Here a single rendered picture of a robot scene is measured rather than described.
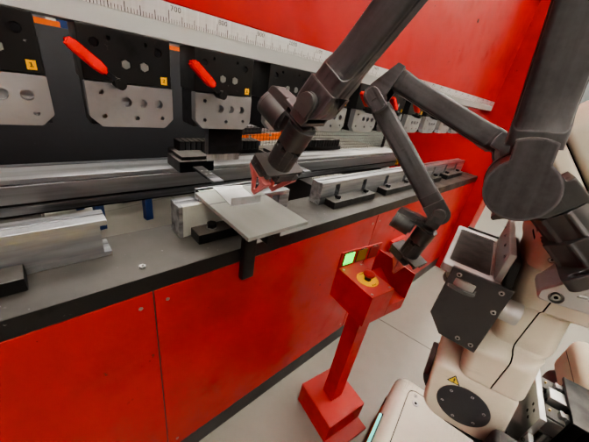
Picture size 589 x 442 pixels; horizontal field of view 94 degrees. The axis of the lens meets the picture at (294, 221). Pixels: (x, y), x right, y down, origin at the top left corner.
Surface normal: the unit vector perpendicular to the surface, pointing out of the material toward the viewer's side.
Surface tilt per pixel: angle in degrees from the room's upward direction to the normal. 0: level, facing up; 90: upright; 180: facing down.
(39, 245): 90
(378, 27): 91
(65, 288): 0
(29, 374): 90
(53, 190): 90
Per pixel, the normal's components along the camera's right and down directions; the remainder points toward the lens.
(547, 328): -0.59, 0.28
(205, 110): 0.66, 0.43
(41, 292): 0.15, -0.88
